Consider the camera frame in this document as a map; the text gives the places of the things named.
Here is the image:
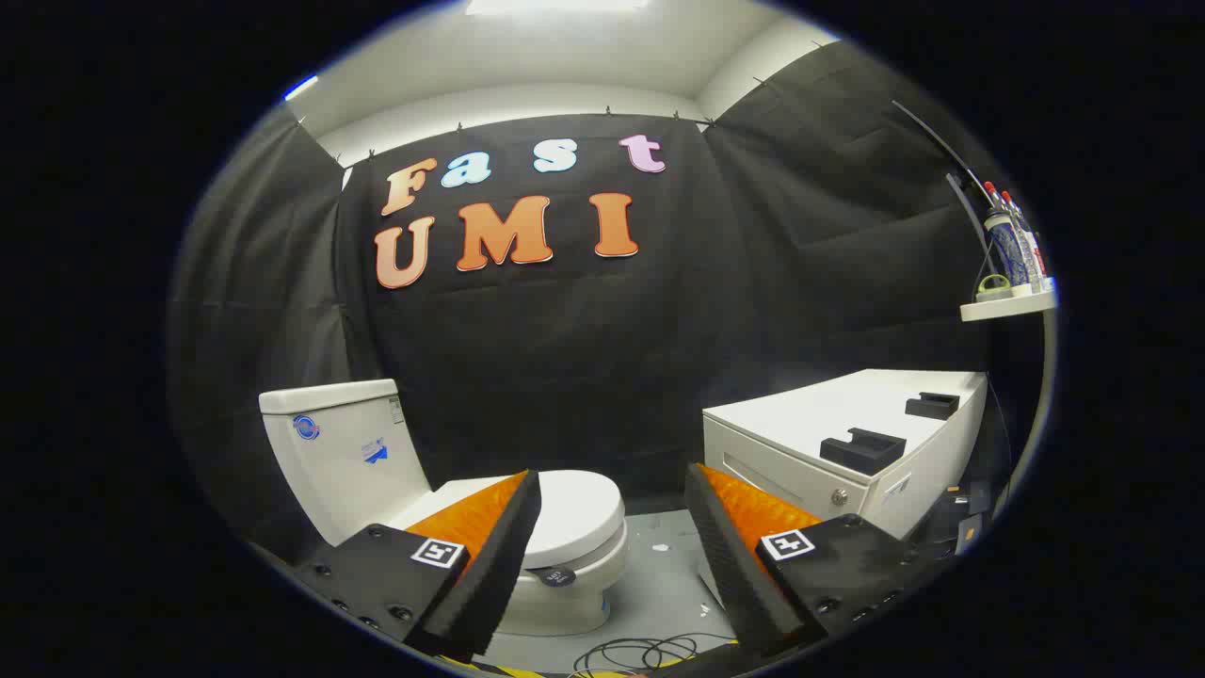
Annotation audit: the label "black floor cables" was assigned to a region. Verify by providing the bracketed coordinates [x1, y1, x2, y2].
[572, 636, 740, 677]

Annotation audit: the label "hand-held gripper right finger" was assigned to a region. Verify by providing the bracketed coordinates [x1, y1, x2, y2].
[684, 461, 952, 660]

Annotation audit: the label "black curved rod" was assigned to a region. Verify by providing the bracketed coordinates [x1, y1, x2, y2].
[892, 101, 1001, 276]

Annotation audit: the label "black backdrop cloth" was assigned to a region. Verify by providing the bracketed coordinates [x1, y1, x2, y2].
[169, 38, 1046, 566]

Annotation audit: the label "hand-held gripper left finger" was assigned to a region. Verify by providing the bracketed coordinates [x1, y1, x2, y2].
[287, 469, 544, 663]

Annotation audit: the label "white ceramic toilet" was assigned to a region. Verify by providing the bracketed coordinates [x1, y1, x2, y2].
[259, 379, 630, 637]

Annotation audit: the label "large black holder block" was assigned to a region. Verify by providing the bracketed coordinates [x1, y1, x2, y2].
[819, 428, 908, 476]

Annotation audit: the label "white toilet lid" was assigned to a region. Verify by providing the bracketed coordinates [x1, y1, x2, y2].
[391, 469, 626, 589]

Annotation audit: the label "white wall shelf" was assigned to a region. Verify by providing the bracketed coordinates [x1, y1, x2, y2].
[960, 290, 1057, 323]

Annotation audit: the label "black box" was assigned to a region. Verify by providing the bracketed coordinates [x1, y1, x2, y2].
[941, 480, 994, 558]

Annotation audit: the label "yellow black floor tape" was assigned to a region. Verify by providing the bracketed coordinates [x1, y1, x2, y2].
[442, 654, 660, 678]

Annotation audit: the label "white cabinet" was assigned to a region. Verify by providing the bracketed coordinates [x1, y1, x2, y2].
[703, 369, 989, 542]

